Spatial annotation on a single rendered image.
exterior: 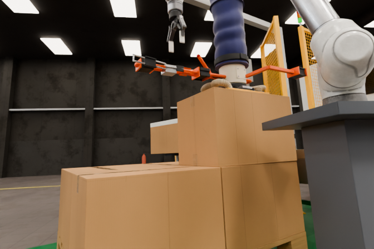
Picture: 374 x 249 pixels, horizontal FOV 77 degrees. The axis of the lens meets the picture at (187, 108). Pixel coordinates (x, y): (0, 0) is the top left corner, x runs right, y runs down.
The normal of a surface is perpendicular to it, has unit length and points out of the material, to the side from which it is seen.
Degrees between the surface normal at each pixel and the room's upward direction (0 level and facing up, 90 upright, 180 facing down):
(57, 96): 90
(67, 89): 90
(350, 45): 95
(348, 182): 90
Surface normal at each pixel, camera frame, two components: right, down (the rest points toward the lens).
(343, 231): -0.99, 0.01
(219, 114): 0.51, -0.18
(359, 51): -0.40, -0.07
